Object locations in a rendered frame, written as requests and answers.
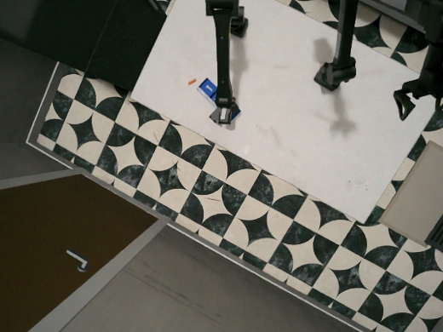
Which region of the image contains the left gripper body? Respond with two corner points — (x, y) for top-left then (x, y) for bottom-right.
(394, 62), (443, 102)

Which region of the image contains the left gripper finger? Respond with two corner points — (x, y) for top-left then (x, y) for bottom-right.
(435, 98), (443, 112)
(393, 94), (416, 122)

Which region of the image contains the blue rack of labelled bins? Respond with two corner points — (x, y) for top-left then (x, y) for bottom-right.
(196, 78), (241, 121)

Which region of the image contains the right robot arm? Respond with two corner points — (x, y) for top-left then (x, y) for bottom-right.
(205, 0), (249, 124)

